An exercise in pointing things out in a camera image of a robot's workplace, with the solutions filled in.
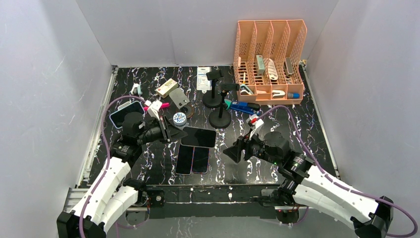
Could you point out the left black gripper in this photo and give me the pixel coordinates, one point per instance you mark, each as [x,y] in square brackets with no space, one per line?
[169,131]

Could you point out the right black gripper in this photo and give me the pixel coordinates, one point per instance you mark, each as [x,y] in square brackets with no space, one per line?
[241,143]

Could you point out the purple smartphone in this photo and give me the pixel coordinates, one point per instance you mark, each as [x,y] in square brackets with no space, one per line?
[184,160]

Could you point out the black smartphone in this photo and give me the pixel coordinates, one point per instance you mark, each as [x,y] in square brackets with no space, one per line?
[200,160]

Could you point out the black phone stand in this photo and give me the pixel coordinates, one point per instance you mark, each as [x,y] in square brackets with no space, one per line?
[220,119]
[211,99]

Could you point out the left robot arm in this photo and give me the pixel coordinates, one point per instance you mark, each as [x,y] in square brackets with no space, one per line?
[110,196]

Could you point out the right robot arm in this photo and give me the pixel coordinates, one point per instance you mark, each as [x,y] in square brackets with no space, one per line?
[305,184]

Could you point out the white phone stand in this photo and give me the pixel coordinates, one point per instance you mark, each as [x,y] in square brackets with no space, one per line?
[124,105]

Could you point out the pink marker pen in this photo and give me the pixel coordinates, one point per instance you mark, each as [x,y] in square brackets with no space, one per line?
[163,106]

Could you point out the blue stapler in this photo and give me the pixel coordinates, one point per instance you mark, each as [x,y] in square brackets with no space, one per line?
[245,107]

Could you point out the white cardboard box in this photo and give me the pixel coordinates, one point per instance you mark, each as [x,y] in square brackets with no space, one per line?
[165,89]

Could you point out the green small box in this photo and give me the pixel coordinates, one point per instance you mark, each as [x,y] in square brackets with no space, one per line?
[227,104]

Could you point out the white teal clip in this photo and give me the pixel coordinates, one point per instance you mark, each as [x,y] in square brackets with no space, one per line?
[136,90]

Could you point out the light blue smartphone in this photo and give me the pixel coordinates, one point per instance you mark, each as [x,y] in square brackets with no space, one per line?
[117,117]

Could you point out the white blister pack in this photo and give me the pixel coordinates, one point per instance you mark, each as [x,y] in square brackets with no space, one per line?
[203,84]

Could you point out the blue capped tube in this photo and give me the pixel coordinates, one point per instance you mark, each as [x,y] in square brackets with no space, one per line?
[293,95]

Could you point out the white item in organizer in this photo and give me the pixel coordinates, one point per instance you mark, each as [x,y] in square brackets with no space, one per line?
[272,71]

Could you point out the grey item in organizer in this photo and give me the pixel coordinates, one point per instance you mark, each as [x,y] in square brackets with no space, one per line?
[260,66]

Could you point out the orange file organizer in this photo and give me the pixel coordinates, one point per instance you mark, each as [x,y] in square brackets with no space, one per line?
[276,40]

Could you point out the dark item in organizer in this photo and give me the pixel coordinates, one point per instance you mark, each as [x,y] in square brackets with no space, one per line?
[288,67]

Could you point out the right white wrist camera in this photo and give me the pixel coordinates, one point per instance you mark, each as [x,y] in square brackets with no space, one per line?
[255,123]

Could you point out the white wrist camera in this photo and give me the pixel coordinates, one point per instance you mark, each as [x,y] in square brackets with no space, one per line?
[153,108]
[255,123]

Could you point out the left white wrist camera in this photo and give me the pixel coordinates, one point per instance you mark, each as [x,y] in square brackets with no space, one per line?
[153,108]

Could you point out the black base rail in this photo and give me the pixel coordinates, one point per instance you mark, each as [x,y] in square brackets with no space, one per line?
[237,200]

